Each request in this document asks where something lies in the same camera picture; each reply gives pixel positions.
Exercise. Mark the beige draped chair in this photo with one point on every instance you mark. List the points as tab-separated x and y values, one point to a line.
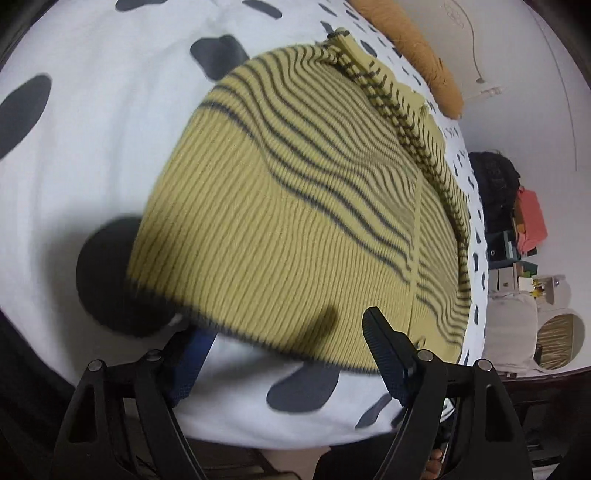
511	333

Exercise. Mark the white polka dot bed cover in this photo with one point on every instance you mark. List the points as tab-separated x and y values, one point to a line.
93	100

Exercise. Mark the yellow grey striped knit sweater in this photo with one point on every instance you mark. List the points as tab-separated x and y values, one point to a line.
309	185

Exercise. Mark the red bag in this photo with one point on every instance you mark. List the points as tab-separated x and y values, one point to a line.
530	221

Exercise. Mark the teal storage shelf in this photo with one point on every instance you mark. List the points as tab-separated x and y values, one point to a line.
506	265

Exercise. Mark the orange quilted pillow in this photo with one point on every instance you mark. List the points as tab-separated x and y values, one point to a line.
392	20

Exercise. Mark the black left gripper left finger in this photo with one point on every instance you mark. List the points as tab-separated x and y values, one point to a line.
93	441

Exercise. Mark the round mirror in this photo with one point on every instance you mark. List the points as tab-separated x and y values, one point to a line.
555	341

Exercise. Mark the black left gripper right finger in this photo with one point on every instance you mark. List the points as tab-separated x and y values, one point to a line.
465	407

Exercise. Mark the black backpack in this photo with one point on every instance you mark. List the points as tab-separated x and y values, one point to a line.
498	183

